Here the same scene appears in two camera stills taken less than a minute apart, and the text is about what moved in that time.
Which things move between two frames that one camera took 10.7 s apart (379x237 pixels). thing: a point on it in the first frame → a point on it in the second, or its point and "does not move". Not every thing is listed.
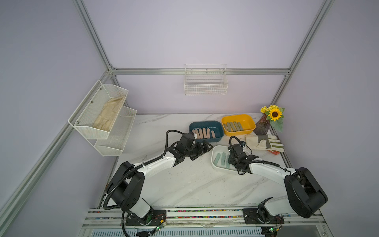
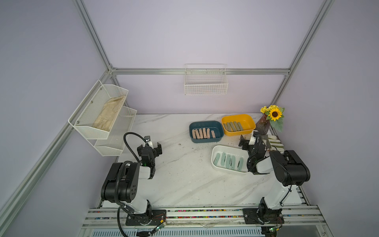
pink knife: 204,129 does not move
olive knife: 237,126 does not move
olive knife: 232,126 does not move
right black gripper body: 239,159 → 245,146
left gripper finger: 207,146 → 159,149
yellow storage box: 247,123 does not move
